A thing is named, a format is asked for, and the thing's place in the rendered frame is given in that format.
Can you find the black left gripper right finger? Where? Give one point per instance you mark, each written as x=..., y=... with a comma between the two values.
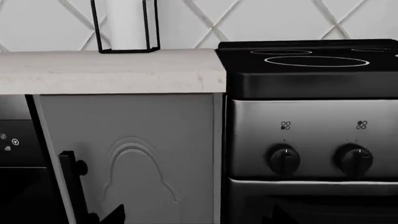
x=275, y=217

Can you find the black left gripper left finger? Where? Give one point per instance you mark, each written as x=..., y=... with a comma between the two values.
x=116, y=217

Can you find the dark oven door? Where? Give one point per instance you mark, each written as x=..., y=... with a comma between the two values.
x=311, y=203

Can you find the black stove knob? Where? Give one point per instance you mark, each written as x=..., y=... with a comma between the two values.
x=354, y=159
x=284, y=159

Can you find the grey wood cabinet door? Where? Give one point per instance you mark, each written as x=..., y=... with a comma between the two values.
x=140, y=151

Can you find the black and steel stove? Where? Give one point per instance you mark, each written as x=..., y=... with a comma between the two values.
x=311, y=112

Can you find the light wooden countertop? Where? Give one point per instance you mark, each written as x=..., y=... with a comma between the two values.
x=109, y=72

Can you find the white paper towel roll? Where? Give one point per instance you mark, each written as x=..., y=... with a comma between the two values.
x=126, y=23

